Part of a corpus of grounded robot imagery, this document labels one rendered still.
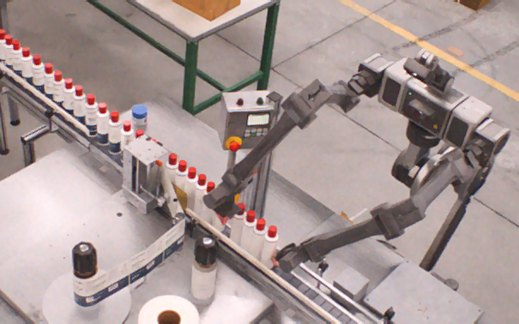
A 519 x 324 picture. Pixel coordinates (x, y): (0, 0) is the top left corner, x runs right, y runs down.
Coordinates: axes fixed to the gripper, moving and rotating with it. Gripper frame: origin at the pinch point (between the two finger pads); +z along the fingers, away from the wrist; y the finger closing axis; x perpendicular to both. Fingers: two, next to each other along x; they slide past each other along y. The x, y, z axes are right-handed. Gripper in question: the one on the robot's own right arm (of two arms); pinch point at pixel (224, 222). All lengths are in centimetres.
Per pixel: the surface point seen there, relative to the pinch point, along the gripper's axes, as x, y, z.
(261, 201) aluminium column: 19.2, 1.3, 0.9
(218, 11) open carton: 127, -125, 19
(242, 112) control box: 8.8, -4.7, -44.6
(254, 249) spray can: 3.1, 13.1, 6.0
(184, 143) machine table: 35, -56, 18
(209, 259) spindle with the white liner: -23.5, 14.8, -10.4
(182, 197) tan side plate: 2.0, -24.1, 6.1
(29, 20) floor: 112, -288, 99
